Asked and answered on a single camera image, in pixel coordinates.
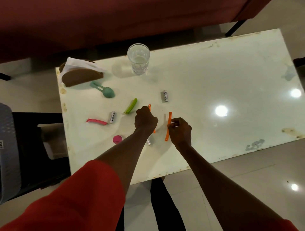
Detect person's left hand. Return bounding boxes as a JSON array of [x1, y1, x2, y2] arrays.
[[134, 106, 159, 134]]

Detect person's right hand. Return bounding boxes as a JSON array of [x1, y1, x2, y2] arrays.
[[167, 117, 192, 148]]

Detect orange bag clip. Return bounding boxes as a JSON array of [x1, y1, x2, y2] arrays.
[[148, 104, 156, 134], [164, 111, 172, 142]]

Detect person's right forearm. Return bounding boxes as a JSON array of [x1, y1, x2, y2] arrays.
[[175, 143, 286, 231]]

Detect person's left forearm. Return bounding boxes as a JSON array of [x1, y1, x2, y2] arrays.
[[95, 127, 149, 194]]

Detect green bag clip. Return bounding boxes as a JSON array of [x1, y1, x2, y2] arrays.
[[123, 98, 138, 115]]

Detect teal measuring spoon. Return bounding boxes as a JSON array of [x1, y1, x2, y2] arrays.
[[90, 80, 115, 99]]

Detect pink bag clip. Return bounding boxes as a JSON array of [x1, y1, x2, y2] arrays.
[[86, 118, 108, 125]]

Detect clear drinking glass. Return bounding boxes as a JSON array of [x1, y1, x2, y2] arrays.
[[127, 43, 151, 76]]

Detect brown napkin holder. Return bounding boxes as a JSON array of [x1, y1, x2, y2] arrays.
[[59, 60, 104, 87]]

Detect white paper napkins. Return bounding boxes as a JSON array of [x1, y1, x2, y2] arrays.
[[61, 57, 105, 83]]

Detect person's black trousers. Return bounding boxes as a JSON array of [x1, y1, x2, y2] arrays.
[[115, 177, 187, 231]]

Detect dark red sofa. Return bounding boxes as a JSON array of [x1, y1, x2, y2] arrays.
[[0, 0, 272, 64]]

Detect red shirt sleeve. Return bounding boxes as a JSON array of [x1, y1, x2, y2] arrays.
[[0, 159, 126, 231]]

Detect black chair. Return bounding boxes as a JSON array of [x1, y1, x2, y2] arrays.
[[11, 112, 72, 194]]

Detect grey perforated plastic chair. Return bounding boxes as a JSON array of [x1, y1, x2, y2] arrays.
[[0, 102, 22, 205]]

